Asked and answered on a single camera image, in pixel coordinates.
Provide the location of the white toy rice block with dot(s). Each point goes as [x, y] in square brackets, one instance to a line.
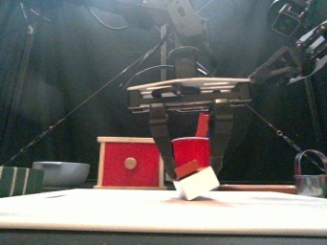
[197, 185]

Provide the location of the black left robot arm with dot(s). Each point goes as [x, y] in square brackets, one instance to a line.
[187, 22]

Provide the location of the orange toy salmon slice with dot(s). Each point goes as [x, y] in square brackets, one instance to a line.
[187, 169]

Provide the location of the vertical metal frame post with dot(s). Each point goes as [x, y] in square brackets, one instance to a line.
[162, 51]

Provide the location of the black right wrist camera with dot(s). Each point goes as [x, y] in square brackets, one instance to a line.
[285, 23]

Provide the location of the white cutting board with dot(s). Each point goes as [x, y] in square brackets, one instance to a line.
[126, 210]

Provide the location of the red stick utensil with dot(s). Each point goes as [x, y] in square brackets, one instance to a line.
[203, 126]

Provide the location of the pink tray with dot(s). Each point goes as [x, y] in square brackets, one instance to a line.
[255, 188]

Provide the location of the grey blue bowl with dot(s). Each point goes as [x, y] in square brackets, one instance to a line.
[64, 173]

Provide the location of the red wooden box with knob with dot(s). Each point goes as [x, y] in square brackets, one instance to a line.
[126, 164]

